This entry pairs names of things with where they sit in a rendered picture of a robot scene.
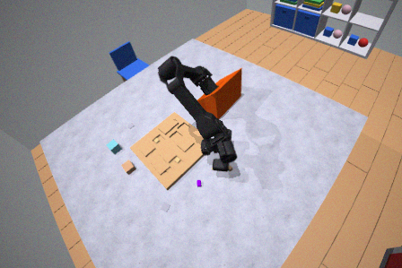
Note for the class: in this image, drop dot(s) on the teal cube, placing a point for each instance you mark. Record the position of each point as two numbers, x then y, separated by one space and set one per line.
114 147

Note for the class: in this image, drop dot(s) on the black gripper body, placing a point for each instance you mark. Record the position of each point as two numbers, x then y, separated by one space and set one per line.
220 166

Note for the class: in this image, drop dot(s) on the dark grey bent rod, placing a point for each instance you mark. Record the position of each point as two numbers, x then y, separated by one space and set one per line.
165 207

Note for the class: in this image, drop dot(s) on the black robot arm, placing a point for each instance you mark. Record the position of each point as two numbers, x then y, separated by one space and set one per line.
207 124

